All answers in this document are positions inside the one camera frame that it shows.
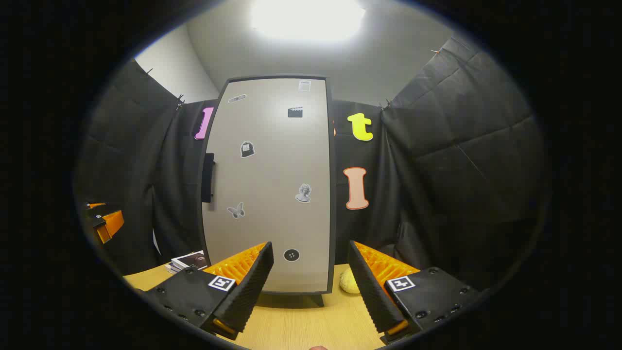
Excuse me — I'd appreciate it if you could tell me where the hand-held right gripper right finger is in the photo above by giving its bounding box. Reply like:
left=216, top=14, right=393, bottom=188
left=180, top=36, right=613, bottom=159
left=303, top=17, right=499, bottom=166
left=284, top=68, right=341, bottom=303
left=346, top=240, right=483, bottom=346

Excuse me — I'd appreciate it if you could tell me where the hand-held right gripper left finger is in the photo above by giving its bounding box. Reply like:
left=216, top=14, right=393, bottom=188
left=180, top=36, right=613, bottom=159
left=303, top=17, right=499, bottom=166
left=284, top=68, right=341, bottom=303
left=134, top=241, right=274, bottom=341

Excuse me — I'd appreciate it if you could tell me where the dark grey cabinet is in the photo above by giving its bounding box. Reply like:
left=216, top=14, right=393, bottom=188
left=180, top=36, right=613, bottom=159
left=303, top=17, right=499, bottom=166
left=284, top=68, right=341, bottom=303
left=200, top=74, right=337, bottom=308

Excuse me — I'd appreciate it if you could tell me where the light grey cabinet door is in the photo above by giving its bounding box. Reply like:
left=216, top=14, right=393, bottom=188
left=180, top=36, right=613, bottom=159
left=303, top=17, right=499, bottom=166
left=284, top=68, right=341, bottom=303
left=204, top=78, right=332, bottom=293

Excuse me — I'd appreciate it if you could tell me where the black cabinet door handle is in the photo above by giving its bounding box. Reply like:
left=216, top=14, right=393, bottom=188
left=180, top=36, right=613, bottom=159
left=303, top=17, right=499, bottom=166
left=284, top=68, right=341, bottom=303
left=202, top=153, right=215, bottom=203

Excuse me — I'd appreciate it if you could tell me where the yellow lumpy ball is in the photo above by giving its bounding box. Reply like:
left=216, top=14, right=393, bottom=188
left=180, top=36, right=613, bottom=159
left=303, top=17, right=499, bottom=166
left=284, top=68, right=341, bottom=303
left=339, top=268, right=361, bottom=294

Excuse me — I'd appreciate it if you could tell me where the white book with portrait cover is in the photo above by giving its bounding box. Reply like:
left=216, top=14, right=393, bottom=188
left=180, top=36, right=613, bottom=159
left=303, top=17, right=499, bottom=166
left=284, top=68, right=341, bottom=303
left=171, top=250, right=209, bottom=271

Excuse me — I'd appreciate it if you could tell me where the black backdrop cloth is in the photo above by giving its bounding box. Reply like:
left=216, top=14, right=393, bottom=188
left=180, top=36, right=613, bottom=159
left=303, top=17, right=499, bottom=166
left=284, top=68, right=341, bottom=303
left=73, top=36, right=550, bottom=292

